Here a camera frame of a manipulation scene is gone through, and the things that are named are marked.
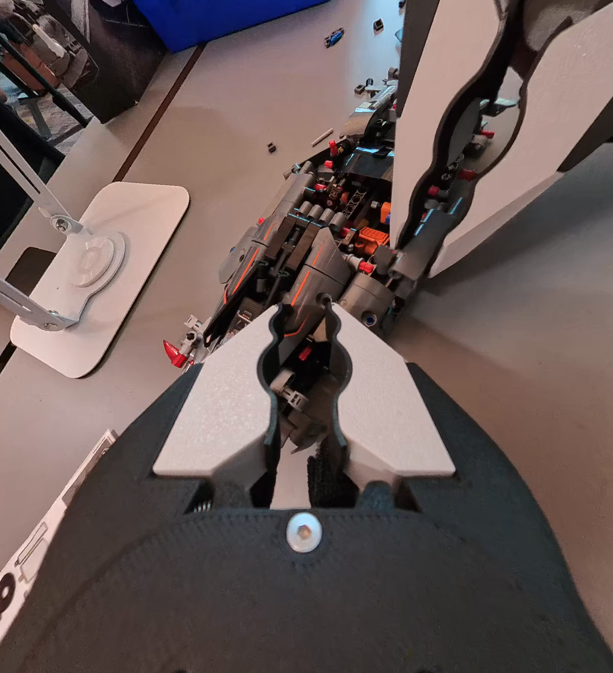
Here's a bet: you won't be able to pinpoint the lego sticker sheet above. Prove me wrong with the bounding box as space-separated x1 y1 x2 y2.
0 428 118 647

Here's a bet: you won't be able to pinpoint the large grey lego vehicle model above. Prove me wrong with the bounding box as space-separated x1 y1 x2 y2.
162 95 520 455

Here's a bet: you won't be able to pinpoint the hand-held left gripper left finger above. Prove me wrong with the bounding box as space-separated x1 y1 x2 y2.
151 305 281 508

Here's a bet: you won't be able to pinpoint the black metal chair frame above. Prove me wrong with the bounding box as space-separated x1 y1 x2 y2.
0 0 92 138

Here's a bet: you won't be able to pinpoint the dark lego set box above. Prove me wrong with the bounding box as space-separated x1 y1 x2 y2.
44 0 168 124

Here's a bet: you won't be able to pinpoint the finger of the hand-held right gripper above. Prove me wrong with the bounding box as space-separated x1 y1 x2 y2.
390 0 508 249
428 0 613 278

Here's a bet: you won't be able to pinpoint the blue plastic bin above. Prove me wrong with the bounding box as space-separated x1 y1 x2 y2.
130 0 333 53

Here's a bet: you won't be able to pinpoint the grey lego cylinder assembly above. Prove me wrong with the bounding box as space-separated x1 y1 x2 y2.
374 208 462 287

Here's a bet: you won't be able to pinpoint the scattered small lego pieces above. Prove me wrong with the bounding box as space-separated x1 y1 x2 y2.
323 17 403 98

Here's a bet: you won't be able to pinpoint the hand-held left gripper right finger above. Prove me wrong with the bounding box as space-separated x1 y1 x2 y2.
309 302 457 508

